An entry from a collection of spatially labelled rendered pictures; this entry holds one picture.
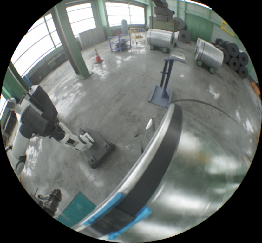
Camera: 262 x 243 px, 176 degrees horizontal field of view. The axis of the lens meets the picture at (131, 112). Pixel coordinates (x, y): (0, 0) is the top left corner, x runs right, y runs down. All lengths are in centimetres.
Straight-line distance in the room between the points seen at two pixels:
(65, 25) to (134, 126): 345
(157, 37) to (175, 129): 480
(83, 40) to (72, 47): 723
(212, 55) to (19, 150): 522
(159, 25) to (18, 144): 112
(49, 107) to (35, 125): 25
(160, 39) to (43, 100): 479
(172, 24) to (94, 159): 180
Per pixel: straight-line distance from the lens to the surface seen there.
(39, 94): 65
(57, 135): 84
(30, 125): 50
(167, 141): 17
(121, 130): 162
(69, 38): 320
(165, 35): 481
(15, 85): 317
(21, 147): 55
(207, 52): 471
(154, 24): 79
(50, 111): 71
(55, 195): 49
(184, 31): 1087
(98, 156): 144
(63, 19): 333
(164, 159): 15
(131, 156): 150
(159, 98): 202
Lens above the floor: 149
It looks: 58 degrees down
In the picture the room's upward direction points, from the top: 9 degrees counter-clockwise
